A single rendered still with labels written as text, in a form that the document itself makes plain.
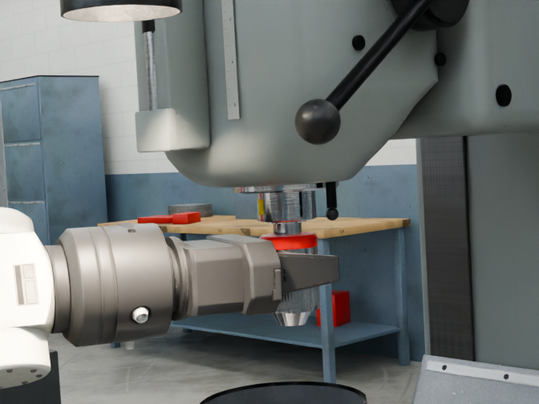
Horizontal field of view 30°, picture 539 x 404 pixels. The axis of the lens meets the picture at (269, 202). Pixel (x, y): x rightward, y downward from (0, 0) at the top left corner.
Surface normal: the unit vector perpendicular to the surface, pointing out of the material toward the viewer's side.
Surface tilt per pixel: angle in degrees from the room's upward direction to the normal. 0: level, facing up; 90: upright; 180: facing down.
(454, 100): 90
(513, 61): 90
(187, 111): 90
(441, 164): 90
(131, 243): 44
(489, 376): 63
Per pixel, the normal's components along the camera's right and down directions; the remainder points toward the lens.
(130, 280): 0.36, -0.11
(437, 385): -0.68, -0.37
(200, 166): -0.66, 0.43
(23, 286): 0.32, -0.39
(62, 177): 0.69, 0.00
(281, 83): -0.11, 0.26
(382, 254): -0.72, 0.07
